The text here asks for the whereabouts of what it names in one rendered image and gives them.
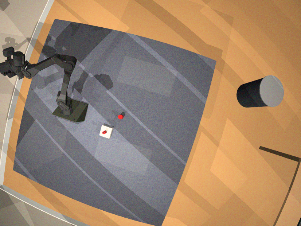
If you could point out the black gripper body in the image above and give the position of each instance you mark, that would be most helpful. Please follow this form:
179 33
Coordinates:
8 52

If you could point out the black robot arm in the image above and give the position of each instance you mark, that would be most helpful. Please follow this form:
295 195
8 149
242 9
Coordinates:
32 69

